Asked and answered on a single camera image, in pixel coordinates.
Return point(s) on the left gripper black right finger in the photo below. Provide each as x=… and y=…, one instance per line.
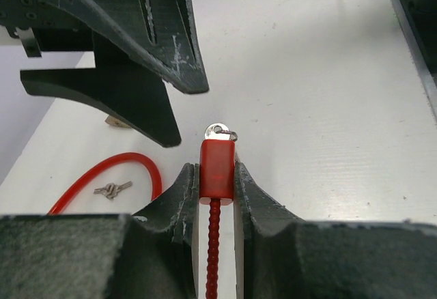
x=279, y=255

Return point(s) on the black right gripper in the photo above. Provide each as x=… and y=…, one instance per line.
x=126, y=35

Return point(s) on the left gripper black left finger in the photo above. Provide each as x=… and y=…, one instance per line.
x=152, y=253

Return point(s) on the large brass padlock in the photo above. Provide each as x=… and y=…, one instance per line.
x=114, y=122

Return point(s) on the cable lock keys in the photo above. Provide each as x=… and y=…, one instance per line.
x=111, y=190

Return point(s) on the small red padlock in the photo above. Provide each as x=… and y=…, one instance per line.
x=216, y=171

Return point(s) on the small red padlock keys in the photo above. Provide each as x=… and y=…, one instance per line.
x=219, y=131

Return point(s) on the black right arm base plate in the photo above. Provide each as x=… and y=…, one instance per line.
x=421, y=15

